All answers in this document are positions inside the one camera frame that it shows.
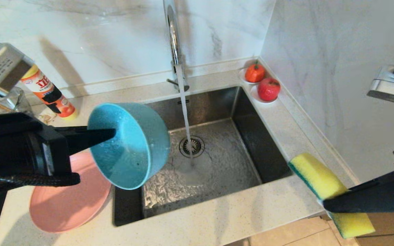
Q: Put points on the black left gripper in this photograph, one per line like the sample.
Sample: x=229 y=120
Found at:
x=12 y=147

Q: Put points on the teal bowl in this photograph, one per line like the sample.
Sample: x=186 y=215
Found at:
x=128 y=153

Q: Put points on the yellow green sponge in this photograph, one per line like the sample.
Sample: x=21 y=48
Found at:
x=316 y=177

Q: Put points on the yellow-capped dish soap bottle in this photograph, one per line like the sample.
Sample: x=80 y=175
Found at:
x=50 y=92

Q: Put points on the metal sink drain strainer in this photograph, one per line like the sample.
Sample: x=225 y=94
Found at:
x=198 y=147

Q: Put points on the stainless steel sink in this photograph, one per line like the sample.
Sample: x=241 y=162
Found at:
x=224 y=164

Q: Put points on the crumpled white paper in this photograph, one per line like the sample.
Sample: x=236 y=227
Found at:
x=48 y=118

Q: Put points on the pink plate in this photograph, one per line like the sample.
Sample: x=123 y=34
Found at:
x=63 y=205

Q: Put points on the clear glass bowl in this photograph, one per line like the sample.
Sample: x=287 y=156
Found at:
x=17 y=102

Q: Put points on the chrome faucet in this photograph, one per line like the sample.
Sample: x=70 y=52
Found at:
x=173 y=41

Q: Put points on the red apple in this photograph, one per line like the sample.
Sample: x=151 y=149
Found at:
x=268 y=89

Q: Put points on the small white dish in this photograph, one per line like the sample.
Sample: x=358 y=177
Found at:
x=253 y=95
x=241 y=78

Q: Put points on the orange red tomato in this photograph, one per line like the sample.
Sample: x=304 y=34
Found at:
x=255 y=72

